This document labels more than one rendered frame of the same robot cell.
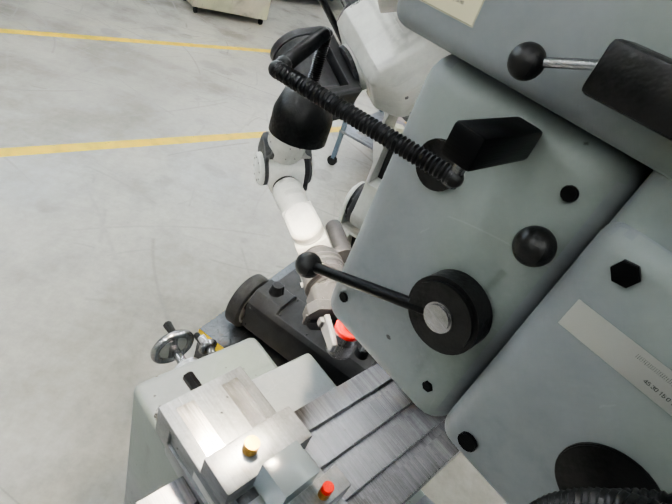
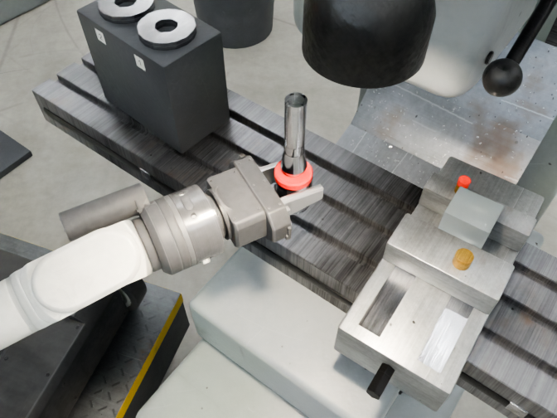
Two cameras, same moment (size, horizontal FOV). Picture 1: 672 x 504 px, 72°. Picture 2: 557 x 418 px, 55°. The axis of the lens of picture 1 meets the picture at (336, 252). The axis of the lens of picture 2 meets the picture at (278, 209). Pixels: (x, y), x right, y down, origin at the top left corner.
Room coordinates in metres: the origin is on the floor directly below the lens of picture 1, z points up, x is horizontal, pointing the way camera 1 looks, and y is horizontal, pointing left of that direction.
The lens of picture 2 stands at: (0.56, 0.36, 1.65)
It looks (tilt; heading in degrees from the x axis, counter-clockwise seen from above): 53 degrees down; 271
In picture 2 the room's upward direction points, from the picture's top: straight up
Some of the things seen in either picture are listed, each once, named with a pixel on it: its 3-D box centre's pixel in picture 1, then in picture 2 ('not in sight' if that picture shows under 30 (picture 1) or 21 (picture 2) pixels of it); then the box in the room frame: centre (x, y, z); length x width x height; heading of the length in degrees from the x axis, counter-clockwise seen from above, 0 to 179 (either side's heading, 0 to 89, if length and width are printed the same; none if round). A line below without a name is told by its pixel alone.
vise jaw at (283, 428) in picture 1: (258, 452); (446, 262); (0.35, -0.01, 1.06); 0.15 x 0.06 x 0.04; 147
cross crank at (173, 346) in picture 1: (179, 356); not in sight; (0.73, 0.27, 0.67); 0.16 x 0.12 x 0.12; 55
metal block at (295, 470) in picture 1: (286, 477); (467, 222); (0.32, -0.05, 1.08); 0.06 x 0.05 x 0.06; 147
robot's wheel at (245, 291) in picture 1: (249, 300); not in sight; (1.17, 0.22, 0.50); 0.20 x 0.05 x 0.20; 161
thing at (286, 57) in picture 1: (304, 49); not in sight; (0.43, 0.10, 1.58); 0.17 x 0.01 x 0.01; 1
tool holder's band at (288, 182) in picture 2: (348, 328); (293, 172); (0.56, -0.07, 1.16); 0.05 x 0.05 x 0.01
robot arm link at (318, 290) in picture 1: (330, 295); (223, 213); (0.64, -0.02, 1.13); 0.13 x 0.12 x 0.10; 120
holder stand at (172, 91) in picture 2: not in sight; (157, 65); (0.79, -0.39, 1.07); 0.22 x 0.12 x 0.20; 139
